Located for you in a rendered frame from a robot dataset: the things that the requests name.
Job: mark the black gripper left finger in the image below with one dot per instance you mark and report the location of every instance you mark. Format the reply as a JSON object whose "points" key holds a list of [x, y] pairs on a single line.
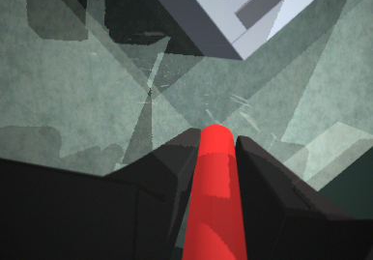
{"points": [[133, 213]]}

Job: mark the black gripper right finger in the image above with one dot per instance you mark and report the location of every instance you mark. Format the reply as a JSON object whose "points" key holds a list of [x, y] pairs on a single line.
{"points": [[285, 218]]}

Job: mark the red peg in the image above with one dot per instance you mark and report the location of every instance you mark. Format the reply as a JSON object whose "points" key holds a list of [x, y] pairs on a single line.
{"points": [[214, 229]]}

